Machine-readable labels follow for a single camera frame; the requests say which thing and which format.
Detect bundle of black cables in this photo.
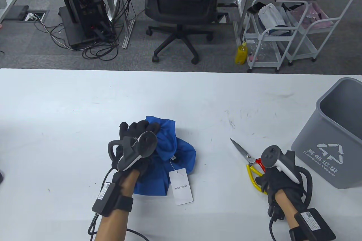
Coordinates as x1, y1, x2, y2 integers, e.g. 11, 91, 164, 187
34, 12, 119, 60

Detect floor socket box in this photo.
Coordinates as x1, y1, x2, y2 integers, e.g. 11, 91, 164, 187
18, 9, 50, 23

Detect grey trash bin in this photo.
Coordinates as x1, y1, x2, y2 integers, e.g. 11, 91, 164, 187
291, 77, 362, 190

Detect yellow liquid bottle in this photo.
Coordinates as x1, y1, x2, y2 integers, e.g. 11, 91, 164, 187
235, 42, 248, 66

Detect white desk frame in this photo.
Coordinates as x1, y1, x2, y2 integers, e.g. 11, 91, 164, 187
0, 0, 18, 24

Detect black and white controller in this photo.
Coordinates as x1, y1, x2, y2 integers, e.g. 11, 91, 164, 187
260, 145, 313, 205
108, 131, 158, 171

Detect white bag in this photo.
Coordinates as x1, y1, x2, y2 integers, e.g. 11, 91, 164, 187
258, 3, 292, 28

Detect black office chair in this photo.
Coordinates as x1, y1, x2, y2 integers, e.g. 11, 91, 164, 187
141, 0, 228, 65

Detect blue clothing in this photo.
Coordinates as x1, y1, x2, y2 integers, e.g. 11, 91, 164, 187
132, 116, 197, 197

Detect pink plastic bag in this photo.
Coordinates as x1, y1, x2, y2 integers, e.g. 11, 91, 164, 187
291, 2, 330, 29

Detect person's right forearm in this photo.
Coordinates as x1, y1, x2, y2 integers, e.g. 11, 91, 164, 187
274, 190, 301, 241

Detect person's left hand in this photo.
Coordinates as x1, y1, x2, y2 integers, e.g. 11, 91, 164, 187
112, 120, 160, 185

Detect person's right hand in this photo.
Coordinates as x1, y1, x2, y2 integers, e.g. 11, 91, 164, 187
255, 151, 306, 207

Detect white clothing tag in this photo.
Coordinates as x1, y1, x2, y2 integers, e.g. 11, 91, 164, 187
169, 168, 194, 206

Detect black computer tower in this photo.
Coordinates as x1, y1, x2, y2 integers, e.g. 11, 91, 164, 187
63, 0, 113, 41

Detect red and yellow handled scissors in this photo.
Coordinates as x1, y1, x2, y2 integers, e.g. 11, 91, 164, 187
230, 138, 268, 195

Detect black wrist sensor box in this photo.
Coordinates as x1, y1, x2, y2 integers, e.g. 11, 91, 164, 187
92, 182, 134, 217
288, 208, 336, 241

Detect person's left forearm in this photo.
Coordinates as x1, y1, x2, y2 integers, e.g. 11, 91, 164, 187
93, 170, 140, 241

